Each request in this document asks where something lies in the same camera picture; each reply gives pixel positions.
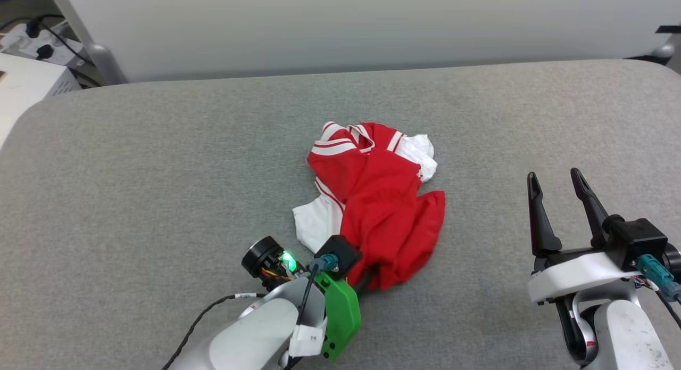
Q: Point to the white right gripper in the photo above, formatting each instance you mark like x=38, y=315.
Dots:
x=574, y=274

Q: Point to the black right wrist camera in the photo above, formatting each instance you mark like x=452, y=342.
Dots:
x=638, y=237

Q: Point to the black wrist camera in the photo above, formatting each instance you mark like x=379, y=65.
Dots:
x=638, y=237
x=338, y=253

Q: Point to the grey panel foot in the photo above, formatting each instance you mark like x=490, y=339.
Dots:
x=664, y=50
x=106, y=64

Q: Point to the white power strip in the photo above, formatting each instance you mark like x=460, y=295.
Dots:
x=21, y=45

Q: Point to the black round left wrist module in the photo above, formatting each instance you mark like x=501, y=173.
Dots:
x=259, y=257

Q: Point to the white equipment box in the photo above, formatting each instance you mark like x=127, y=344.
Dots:
x=26, y=88

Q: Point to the black power plug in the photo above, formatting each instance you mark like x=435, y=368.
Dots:
x=33, y=28
x=44, y=51

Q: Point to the teal camera connector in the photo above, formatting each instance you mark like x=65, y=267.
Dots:
x=325, y=263
x=654, y=271

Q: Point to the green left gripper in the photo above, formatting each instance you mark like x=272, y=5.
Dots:
x=340, y=311

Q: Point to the white partition panel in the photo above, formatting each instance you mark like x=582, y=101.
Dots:
x=346, y=24

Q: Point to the teal right camera connector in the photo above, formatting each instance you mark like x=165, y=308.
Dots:
x=654, y=271

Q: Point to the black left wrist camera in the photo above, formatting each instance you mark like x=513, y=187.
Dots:
x=338, y=253

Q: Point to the grey fabric sofa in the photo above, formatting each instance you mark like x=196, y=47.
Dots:
x=159, y=173

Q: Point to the teal left camera connector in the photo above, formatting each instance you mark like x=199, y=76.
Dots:
x=325, y=263

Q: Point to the red and white t-shirt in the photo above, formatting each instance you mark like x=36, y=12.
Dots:
x=383, y=210

